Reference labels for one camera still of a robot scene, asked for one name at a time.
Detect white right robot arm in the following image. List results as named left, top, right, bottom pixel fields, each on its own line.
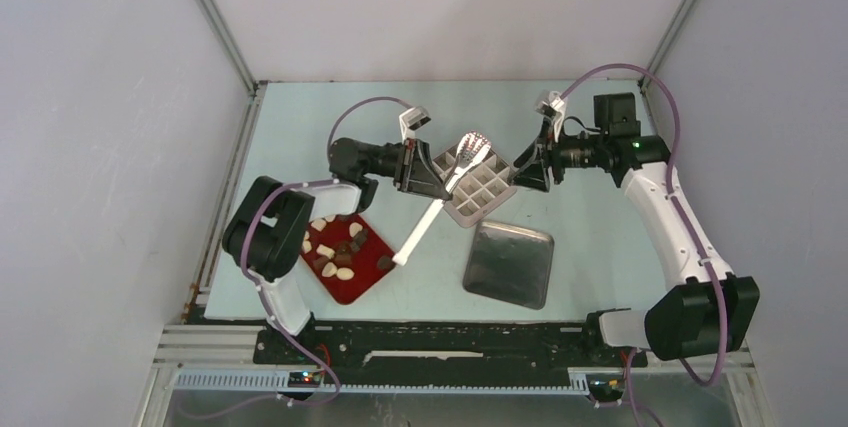
left=509, top=91, right=760, bottom=365

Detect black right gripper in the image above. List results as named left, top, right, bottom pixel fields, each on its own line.
left=508, top=116, right=608, bottom=193

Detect round dark chocolate piece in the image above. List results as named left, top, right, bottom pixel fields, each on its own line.
left=377, top=256, right=395, bottom=271

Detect red rectangular tray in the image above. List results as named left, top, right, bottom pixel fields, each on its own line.
left=300, top=214, right=395, bottom=305

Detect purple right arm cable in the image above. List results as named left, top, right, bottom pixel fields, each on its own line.
left=559, top=63, right=730, bottom=427

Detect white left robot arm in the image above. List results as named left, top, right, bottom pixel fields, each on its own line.
left=222, top=138, right=448, bottom=364

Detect white oval chocolate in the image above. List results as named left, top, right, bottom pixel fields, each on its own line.
left=321, top=262, right=338, bottom=278
left=335, top=267, right=355, bottom=281

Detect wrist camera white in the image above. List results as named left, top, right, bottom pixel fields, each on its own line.
left=398, top=107, right=431, bottom=142
left=536, top=91, right=568, bottom=142

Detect brown bar chocolate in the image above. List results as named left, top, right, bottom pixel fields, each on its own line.
left=311, top=256, right=331, bottom=271

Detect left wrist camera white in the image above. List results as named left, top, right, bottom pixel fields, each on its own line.
left=398, top=107, right=431, bottom=142

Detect white square chocolate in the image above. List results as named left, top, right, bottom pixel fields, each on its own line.
left=316, top=244, right=335, bottom=259

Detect white chocolate near centre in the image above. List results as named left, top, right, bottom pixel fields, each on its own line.
left=349, top=222, right=364, bottom=238

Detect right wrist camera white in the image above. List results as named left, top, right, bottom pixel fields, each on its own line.
left=536, top=91, right=568, bottom=142

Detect white chocolate top left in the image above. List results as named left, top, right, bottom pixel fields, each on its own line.
left=311, top=218, right=328, bottom=232

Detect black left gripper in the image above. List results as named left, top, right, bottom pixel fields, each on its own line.
left=363, top=138, right=451, bottom=202

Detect pink tin with white dividers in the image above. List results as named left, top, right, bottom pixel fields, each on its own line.
left=444, top=150, right=517, bottom=228

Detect silver metal tin lid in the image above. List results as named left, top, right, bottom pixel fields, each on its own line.
left=462, top=221, right=555, bottom=310

